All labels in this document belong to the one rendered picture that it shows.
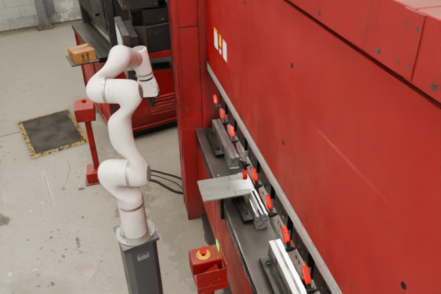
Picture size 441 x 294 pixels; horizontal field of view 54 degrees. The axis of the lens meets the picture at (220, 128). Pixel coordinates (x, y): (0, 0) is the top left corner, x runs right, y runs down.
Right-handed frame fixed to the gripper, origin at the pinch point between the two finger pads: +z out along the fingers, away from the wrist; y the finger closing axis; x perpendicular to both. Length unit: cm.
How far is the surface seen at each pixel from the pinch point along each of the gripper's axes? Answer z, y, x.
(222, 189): 49, 34, -15
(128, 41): -10, -33, 66
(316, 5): -70, 85, -71
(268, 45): -43, 67, -33
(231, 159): 57, 33, 21
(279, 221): 26, 68, -60
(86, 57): 39, -119, 154
